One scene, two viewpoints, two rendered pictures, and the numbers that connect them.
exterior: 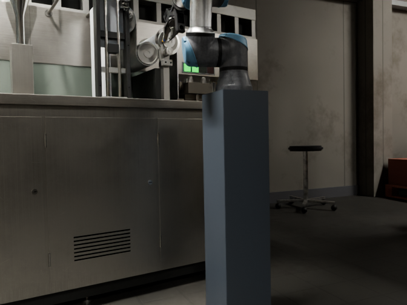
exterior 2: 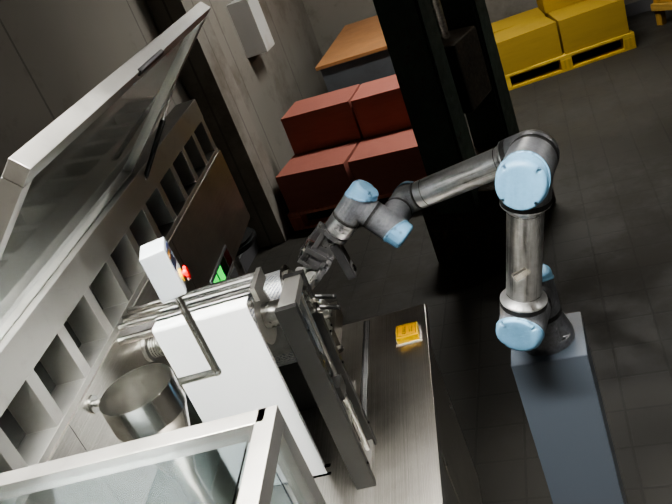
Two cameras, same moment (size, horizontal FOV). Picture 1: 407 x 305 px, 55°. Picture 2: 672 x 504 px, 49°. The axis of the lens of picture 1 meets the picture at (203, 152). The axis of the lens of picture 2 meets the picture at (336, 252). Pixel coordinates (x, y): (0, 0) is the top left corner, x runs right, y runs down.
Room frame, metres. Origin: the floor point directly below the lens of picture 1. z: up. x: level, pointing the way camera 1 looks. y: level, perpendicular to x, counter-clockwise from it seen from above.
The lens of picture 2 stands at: (0.74, 1.37, 2.18)
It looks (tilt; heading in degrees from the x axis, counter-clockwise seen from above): 26 degrees down; 315
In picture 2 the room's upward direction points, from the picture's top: 22 degrees counter-clockwise
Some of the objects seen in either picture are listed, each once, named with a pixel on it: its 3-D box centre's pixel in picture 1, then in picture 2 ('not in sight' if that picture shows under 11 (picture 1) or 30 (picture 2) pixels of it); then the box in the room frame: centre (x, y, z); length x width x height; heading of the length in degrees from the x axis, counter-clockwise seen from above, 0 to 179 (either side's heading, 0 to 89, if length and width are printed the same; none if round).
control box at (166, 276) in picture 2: not in sight; (167, 268); (1.88, 0.66, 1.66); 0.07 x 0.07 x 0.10; 48
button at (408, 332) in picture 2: not in sight; (407, 332); (2.03, -0.08, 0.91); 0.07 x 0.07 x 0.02; 32
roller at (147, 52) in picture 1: (138, 57); not in sight; (2.18, 0.35, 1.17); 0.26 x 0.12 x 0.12; 32
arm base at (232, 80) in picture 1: (234, 80); (542, 323); (1.60, -0.13, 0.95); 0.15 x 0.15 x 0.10
